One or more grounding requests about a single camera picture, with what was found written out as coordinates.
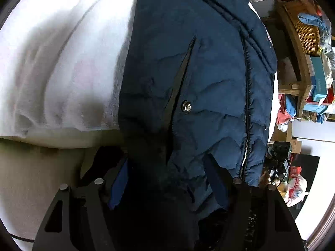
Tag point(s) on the wicker basket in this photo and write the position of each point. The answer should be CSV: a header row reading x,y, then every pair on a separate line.
x,y
309,35

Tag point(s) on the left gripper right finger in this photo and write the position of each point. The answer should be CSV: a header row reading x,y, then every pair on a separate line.
x,y
250,218

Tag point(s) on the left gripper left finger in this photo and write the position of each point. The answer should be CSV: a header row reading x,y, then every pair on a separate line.
x,y
80,218

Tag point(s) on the folded coral blue towels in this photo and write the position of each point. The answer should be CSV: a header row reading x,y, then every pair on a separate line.
x,y
287,111

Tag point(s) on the navy blue puffer jacket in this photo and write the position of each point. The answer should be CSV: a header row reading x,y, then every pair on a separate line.
x,y
198,80

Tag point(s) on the white pink blanket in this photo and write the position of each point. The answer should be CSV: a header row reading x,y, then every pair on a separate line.
x,y
62,64

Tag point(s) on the light blue shoe box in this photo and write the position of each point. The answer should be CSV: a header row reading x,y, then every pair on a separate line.
x,y
320,90

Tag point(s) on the cream leather sofa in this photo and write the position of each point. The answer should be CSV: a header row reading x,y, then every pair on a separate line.
x,y
33,168

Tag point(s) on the blue cloth in basket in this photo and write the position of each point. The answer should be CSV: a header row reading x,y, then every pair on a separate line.
x,y
321,23

